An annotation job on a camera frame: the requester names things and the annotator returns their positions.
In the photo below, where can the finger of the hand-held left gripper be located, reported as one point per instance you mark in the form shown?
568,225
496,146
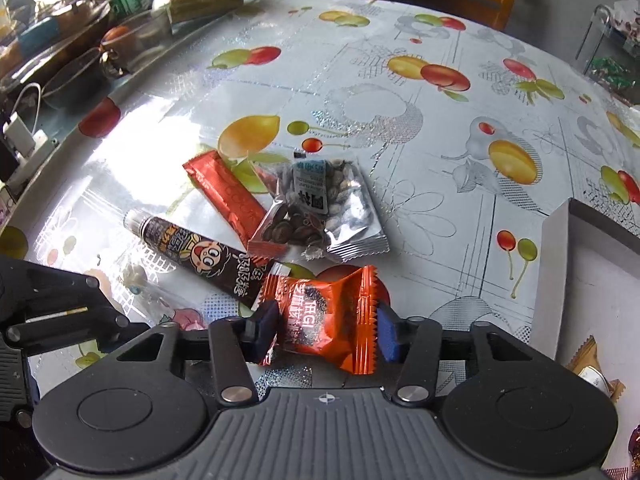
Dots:
75,292
90,332

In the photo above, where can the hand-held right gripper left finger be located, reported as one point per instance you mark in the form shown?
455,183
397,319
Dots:
265,331

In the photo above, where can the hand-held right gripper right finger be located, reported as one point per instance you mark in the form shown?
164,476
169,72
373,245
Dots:
387,336

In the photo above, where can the orange snack packet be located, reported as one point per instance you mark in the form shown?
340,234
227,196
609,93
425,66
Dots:
320,320

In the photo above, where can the black cartoon tube packet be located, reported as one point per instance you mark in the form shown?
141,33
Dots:
200,255

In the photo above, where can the clear dark seed packet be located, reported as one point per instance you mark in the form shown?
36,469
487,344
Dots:
290,227

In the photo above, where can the clear pale seed packet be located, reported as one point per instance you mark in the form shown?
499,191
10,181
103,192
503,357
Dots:
350,210

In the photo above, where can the orange-red stick packet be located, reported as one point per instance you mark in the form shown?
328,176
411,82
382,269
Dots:
220,185

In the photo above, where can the beige snack packet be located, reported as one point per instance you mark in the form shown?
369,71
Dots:
592,365

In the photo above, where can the white cardboard box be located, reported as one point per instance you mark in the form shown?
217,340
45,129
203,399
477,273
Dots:
590,280

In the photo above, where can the dark red candy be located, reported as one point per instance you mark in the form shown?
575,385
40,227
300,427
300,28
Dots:
635,445

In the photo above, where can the white power strip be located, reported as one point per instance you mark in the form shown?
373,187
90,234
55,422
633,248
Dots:
30,152

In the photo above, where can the fruit-printed tablecloth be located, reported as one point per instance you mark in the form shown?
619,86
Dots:
400,135

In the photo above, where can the dark metal pan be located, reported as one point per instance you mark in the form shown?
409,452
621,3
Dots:
75,80

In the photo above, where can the bagged bread loaf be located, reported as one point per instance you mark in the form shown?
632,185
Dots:
50,35

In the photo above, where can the orange fruit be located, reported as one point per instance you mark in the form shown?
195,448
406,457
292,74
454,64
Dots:
117,36

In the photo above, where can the glass bowl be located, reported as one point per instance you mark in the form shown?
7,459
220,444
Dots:
150,35

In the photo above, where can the green candy packets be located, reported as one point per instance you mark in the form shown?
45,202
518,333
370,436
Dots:
610,70

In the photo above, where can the metal rack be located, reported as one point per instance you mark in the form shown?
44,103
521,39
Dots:
602,10

